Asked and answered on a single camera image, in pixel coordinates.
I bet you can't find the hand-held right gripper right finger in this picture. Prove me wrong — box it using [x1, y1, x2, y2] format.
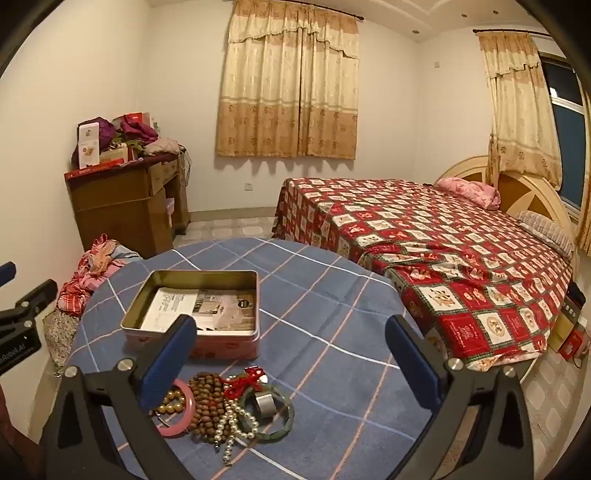
[385, 315, 550, 480]

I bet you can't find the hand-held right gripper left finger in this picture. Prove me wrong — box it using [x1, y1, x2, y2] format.
[39, 315, 198, 480]

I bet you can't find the golden bead bracelet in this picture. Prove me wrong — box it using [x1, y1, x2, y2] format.
[150, 389, 186, 416]

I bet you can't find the pink tin box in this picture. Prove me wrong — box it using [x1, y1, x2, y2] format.
[120, 270, 260, 361]

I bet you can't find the brown wooden bead bracelet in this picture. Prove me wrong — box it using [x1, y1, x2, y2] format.
[186, 372, 232, 437]

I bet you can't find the pink bangle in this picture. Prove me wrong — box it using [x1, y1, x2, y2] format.
[154, 379, 198, 437]

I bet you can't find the red tassel charm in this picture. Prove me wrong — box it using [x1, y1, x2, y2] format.
[223, 366, 267, 400]

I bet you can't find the white pearl necklace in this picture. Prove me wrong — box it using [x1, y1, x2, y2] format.
[213, 396, 260, 468]

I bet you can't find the silver wide ring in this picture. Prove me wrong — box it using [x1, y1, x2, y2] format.
[254, 390, 279, 419]

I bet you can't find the green jade bracelet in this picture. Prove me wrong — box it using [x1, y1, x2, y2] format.
[236, 385, 295, 440]

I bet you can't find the pile of clothes on floor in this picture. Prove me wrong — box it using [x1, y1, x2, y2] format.
[43, 233, 145, 370]

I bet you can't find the printed paper leaflet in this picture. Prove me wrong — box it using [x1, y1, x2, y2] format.
[141, 287, 257, 333]

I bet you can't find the blue plaid tablecloth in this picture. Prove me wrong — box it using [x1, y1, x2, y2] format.
[65, 237, 444, 480]

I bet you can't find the red patterned bed quilt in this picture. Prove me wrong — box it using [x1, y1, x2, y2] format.
[271, 178, 575, 372]

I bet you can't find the brown wooden cabinet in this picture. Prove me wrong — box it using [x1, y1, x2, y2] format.
[65, 148, 192, 260]

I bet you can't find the flat red box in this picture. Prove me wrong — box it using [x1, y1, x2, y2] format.
[65, 157, 129, 182]

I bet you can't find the white upright box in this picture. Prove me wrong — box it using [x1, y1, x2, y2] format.
[76, 122, 103, 169]

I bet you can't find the small red box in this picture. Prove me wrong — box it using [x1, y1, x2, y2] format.
[560, 329, 588, 365]

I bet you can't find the black bedside device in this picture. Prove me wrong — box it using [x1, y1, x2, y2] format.
[564, 281, 588, 325]

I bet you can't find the pink pillow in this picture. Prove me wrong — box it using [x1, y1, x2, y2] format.
[436, 178, 502, 211]

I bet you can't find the striped pillow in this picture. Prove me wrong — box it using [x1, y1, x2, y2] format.
[515, 210, 575, 257]

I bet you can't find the pile of clothes on cabinet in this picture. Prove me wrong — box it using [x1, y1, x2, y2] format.
[95, 113, 186, 160]

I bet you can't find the cream wooden headboard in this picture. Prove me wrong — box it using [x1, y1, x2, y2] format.
[434, 156, 581, 261]

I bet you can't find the window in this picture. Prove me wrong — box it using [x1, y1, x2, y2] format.
[538, 51, 591, 217]

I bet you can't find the narrow beige floral curtain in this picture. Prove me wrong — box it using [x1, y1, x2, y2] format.
[478, 31, 564, 192]

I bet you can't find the wide beige floral curtain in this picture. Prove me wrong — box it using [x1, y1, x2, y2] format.
[216, 0, 361, 160]

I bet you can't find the dark curtain rod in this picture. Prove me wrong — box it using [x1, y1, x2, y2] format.
[233, 0, 365, 22]
[472, 28, 551, 38]

